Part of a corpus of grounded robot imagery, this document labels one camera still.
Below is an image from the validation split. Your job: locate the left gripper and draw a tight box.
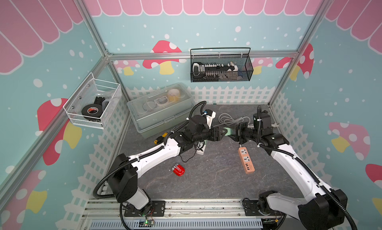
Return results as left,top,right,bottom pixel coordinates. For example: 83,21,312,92
193,125,227,142

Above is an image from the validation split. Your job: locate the white power strip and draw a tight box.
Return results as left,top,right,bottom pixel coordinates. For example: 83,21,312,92
196,141,206,155

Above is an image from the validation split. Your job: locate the green charger adapter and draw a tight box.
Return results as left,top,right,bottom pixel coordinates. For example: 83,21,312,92
225,127,234,136

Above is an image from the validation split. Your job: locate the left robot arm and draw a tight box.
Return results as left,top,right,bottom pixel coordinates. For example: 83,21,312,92
93,101,227,216

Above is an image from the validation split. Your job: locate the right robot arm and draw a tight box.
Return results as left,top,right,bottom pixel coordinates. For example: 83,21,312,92
230,106,357,230

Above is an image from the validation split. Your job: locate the orange power strip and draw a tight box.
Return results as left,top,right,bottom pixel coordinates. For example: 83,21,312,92
238,147,255,174

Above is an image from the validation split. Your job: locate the yellow black screwdriver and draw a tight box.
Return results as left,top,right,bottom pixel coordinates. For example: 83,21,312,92
158,132,168,141

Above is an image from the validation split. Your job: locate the black socket bit holder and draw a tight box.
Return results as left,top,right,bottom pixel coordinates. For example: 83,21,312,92
191,62,238,79

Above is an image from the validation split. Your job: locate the clear plastic storage box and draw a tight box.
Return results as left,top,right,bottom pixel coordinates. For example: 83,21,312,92
127,83,195,138

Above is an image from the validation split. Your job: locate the black tape roll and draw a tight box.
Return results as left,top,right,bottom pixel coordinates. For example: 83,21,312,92
81,104,103,121

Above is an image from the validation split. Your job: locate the white power strip cord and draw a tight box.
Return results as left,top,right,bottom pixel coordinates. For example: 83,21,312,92
217,113,280,129

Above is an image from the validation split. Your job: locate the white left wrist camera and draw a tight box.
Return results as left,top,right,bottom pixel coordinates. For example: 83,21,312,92
205,109,216,128

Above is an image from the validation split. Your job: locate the black wire mesh basket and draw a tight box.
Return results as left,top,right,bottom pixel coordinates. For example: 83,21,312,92
190,47,254,82

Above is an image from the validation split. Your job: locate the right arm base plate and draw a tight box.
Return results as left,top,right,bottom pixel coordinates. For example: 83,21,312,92
241,198,284,219

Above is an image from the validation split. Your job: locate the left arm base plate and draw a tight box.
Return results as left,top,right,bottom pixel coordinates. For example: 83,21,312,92
123,201,166,217

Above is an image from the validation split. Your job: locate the white wire wall basket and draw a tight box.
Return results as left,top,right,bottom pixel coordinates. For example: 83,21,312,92
63,73,122,129

